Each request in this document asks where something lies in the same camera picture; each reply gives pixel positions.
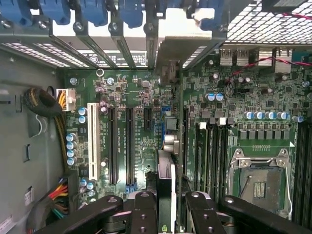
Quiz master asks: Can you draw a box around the CPU socket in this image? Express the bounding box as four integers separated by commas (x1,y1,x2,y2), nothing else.
228,146,297,217

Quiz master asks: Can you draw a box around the long black expansion slot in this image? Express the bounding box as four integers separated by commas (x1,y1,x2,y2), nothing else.
125,107,135,192
108,107,118,185

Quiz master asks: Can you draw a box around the white expansion slot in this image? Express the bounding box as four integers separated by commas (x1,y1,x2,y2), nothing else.
87,102,101,180

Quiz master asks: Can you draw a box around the green motherboard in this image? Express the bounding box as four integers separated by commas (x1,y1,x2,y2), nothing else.
56,47,312,220

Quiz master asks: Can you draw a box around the short black expansion slot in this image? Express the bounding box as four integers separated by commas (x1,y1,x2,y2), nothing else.
143,107,153,131

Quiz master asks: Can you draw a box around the white power connector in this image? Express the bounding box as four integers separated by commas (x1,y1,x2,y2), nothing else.
56,89,76,112

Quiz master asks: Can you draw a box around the blue expansion slot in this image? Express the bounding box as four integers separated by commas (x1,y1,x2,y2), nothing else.
160,105,173,151

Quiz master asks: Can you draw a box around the open black PC case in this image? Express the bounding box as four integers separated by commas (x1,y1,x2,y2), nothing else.
0,0,312,234

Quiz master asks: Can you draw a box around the silver USB port block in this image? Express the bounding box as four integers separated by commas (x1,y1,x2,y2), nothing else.
219,48,250,67

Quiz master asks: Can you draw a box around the blue slot retainer clip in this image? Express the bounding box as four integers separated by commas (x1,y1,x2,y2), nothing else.
198,0,229,34
79,0,108,27
39,0,72,26
118,0,145,28
0,0,33,26

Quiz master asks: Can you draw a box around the coloured wire bundle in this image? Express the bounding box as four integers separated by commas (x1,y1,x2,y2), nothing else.
47,177,71,220

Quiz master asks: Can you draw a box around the black sleeved cable bundle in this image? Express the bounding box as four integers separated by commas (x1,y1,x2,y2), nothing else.
23,87,68,171

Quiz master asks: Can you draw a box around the red black twisted wire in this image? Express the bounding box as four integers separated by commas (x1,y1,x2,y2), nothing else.
231,56,312,76

